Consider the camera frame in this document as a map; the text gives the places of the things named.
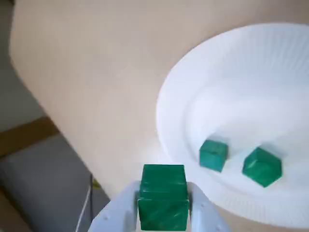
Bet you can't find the green cube block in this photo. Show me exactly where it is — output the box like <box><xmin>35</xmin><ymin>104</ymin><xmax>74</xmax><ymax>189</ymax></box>
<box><xmin>137</xmin><ymin>164</ymin><xmax>189</xmax><ymax>232</ymax></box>
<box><xmin>242</xmin><ymin>146</ymin><xmax>283</xmax><ymax>188</ymax></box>
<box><xmin>199</xmin><ymin>139</ymin><xmax>229</xmax><ymax>173</ymax></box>

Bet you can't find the grey box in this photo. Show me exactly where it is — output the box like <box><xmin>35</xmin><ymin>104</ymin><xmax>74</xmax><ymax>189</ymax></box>
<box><xmin>0</xmin><ymin>135</ymin><xmax>111</xmax><ymax>232</ymax></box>

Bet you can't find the white paper plate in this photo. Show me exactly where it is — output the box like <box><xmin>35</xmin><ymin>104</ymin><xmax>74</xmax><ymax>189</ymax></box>
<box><xmin>155</xmin><ymin>23</ymin><xmax>309</xmax><ymax>221</ymax></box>

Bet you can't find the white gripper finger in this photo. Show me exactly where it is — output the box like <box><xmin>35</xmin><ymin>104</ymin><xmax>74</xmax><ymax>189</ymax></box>
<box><xmin>185</xmin><ymin>181</ymin><xmax>230</xmax><ymax>232</ymax></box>
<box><xmin>88</xmin><ymin>180</ymin><xmax>142</xmax><ymax>232</ymax></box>

